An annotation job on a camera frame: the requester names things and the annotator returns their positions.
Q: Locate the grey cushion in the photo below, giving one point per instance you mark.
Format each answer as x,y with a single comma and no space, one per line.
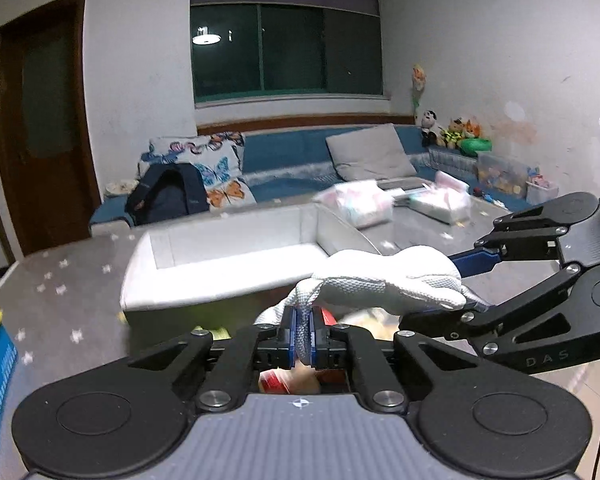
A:
370,154

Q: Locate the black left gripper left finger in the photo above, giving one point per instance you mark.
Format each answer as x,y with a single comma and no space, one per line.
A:
133,412

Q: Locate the pink tissue pack left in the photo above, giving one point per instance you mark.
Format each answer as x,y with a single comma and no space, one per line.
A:
361,203

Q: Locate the panda plush toy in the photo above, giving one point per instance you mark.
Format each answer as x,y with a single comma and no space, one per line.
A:
431,132

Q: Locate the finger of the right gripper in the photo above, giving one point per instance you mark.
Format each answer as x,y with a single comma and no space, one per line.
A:
560,315
527,235

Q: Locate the mermaid doll on wall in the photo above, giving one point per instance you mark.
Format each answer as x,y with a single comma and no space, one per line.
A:
419,80

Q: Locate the pink tissue pack right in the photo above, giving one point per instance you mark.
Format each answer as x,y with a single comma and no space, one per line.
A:
446,199

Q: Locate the butterfly print pillow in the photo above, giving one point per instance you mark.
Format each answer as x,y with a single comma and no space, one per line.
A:
218,158

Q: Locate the yellow tiger plush toy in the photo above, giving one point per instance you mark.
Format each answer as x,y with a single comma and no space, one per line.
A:
452,136

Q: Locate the dark window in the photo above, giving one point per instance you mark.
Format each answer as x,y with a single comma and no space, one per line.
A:
250,48

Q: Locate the dark blue backpack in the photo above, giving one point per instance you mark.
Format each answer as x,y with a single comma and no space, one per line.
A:
167,192

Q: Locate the grey cardboard storage box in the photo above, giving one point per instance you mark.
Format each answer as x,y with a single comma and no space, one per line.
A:
223,271

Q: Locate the blue sofa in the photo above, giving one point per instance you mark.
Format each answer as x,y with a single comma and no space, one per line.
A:
297,162

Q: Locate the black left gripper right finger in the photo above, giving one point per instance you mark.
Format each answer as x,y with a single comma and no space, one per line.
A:
465,410

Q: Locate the green plush toy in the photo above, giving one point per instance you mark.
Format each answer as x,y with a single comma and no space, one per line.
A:
473,146

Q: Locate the clear toy storage bin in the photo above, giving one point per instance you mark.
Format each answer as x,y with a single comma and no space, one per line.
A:
503,174

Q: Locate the dark wooden door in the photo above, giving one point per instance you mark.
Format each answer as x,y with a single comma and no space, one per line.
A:
46,162

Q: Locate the pink tissue pack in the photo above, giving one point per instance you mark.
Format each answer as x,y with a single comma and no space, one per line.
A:
361,203
446,199

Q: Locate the orange fox plush toy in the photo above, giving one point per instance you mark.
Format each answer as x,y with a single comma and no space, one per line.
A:
472,129

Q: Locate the red toy figure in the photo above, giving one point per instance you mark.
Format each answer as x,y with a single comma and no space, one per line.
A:
298,380

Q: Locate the white bowl on sofa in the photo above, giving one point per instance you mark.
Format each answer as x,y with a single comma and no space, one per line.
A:
122,187

